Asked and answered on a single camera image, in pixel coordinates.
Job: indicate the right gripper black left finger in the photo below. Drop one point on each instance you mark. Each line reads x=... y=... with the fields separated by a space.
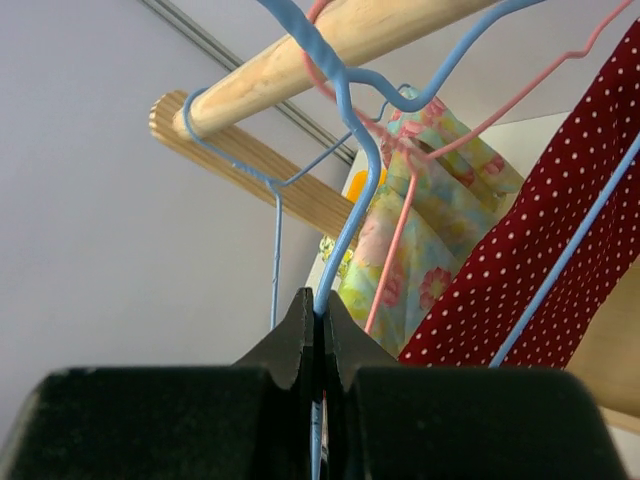
x=247 y=420

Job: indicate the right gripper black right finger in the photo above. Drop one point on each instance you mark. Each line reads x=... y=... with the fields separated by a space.
x=390 y=421

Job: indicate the red polka dot garment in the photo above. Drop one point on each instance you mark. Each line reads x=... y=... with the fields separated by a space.
x=477 y=312

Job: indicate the wooden clothes rack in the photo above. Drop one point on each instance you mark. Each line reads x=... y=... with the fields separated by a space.
x=205 y=129

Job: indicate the pastel floral garment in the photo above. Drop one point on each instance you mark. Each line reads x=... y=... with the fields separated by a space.
x=421 y=226

